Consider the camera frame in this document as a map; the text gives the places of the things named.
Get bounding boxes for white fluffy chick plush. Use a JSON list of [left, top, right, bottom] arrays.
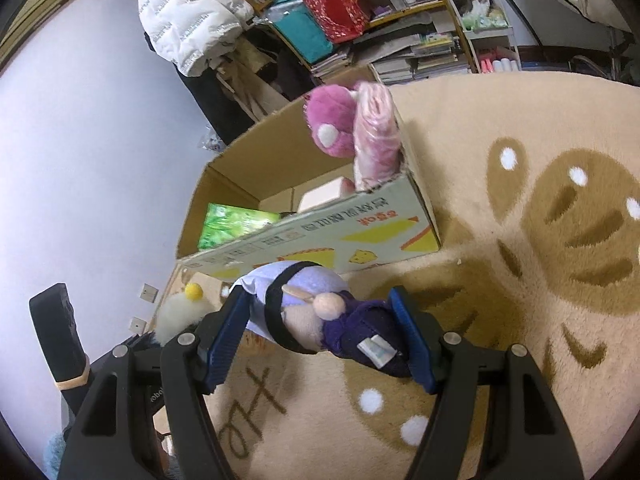
[[153, 283, 209, 347]]

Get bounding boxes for purple hooded plush doll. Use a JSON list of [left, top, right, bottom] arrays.
[[233, 261, 411, 378]]

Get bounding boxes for pink swirl roll cushion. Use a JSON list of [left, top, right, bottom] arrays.
[[297, 177, 355, 212]]

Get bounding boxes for pink plastic bundle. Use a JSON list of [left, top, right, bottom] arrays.
[[352, 81, 401, 191]]

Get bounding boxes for pink bear plush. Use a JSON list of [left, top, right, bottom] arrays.
[[304, 84, 357, 158]]

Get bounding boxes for cardboard box with yellow print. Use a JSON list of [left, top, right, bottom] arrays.
[[177, 100, 442, 281]]

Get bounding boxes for beige patterned carpet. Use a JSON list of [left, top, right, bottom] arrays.
[[152, 70, 640, 480]]

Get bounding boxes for beige trench coat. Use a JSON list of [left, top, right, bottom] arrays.
[[216, 36, 290, 122]]

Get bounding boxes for white puffer jacket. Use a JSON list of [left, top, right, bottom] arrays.
[[137, 0, 254, 77]]

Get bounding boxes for teal gift bag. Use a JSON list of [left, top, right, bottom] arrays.
[[269, 0, 333, 64]]

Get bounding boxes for white small trolley shelf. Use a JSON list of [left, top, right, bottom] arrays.
[[447, 0, 522, 74]]

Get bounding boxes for wooden bookshelf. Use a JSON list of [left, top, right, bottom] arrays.
[[246, 0, 472, 84]]

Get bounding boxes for red gift bag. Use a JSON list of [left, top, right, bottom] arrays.
[[303, 0, 370, 44]]

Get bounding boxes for wall power socket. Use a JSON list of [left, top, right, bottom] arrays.
[[139, 283, 158, 304]]

